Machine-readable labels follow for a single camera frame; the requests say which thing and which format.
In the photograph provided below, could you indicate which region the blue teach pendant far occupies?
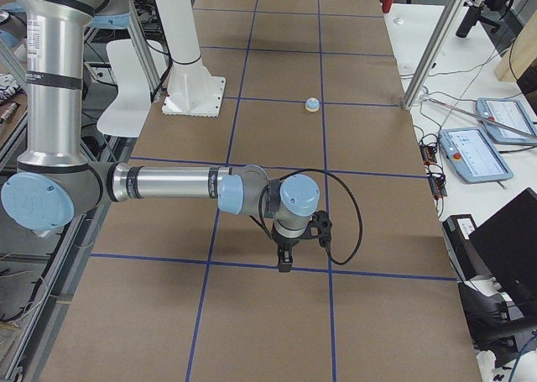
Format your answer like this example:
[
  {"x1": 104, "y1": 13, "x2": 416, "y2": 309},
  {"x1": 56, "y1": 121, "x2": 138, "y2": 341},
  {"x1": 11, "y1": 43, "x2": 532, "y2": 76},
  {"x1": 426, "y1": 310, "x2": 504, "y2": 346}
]
[{"x1": 476, "y1": 98, "x2": 536, "y2": 146}]

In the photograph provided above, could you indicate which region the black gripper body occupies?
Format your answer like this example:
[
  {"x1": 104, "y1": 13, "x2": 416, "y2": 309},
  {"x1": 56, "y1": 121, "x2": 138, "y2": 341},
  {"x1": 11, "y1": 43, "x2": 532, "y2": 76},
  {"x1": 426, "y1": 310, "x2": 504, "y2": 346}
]
[{"x1": 272, "y1": 229, "x2": 300, "y2": 259}]

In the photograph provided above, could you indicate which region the aluminium frame post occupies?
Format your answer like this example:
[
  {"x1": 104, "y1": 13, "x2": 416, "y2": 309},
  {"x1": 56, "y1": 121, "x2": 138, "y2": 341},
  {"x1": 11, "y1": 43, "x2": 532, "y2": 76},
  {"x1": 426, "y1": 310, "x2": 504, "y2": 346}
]
[{"x1": 401, "y1": 0, "x2": 464, "y2": 111}]

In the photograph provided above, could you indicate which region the black white device box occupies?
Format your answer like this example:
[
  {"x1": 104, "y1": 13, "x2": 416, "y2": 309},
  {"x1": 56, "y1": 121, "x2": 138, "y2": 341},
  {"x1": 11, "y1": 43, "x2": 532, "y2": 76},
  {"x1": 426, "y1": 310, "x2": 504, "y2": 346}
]
[{"x1": 441, "y1": 214, "x2": 493, "y2": 281}]

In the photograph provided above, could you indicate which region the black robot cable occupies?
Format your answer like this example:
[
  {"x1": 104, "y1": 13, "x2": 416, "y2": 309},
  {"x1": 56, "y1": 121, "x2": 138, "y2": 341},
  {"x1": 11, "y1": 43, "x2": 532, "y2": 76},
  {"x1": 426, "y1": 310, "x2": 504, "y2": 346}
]
[{"x1": 258, "y1": 170, "x2": 364, "y2": 266}]

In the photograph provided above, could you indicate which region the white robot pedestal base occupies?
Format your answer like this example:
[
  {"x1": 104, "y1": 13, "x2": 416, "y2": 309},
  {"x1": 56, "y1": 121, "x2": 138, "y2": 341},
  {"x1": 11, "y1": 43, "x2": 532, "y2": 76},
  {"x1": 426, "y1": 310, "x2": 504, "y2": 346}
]
[{"x1": 155, "y1": 0, "x2": 226, "y2": 118}]

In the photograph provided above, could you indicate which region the black monitor stand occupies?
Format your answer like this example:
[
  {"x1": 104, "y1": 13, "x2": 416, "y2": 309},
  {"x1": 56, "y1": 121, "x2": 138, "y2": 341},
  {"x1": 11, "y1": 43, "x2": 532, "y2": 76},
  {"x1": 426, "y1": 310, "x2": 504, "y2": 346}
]
[{"x1": 457, "y1": 283, "x2": 536, "y2": 350}]

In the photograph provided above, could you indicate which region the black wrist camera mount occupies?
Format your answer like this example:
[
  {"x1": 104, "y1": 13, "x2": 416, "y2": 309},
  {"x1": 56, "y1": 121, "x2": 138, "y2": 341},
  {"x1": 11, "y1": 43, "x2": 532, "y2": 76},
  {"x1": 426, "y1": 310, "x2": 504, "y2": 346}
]
[{"x1": 302, "y1": 210, "x2": 332, "y2": 251}]

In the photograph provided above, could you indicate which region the white plastic chair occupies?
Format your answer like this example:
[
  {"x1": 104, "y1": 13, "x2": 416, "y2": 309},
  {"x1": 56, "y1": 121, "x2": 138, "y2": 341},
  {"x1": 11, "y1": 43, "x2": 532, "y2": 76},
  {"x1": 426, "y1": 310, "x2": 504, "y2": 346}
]
[{"x1": 97, "y1": 39, "x2": 152, "y2": 138}]

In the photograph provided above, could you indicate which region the blue teach pendant near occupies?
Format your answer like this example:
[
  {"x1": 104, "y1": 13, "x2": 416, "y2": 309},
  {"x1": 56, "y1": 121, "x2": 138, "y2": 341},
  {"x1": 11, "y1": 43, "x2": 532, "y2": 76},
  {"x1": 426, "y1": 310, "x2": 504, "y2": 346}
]
[{"x1": 439, "y1": 127, "x2": 514, "y2": 184}]

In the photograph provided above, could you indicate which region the blue desk bell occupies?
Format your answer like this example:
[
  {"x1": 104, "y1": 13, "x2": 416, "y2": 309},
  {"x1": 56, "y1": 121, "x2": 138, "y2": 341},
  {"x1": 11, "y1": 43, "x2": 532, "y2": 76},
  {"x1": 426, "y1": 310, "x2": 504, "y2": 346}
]
[{"x1": 305, "y1": 97, "x2": 321, "y2": 113}]

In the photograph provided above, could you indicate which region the black laptop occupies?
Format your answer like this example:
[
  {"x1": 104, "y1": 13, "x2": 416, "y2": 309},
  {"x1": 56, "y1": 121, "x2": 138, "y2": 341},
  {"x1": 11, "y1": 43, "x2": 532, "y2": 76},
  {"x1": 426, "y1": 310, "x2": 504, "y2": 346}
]
[{"x1": 470, "y1": 187, "x2": 536, "y2": 315}]

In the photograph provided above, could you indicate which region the blue teach pendant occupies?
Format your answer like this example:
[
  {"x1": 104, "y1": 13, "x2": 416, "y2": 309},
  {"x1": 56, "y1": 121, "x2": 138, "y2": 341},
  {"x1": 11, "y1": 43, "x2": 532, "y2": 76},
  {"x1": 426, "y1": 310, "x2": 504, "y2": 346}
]
[
  {"x1": 476, "y1": 98, "x2": 536, "y2": 146},
  {"x1": 439, "y1": 127, "x2": 514, "y2": 184}
]

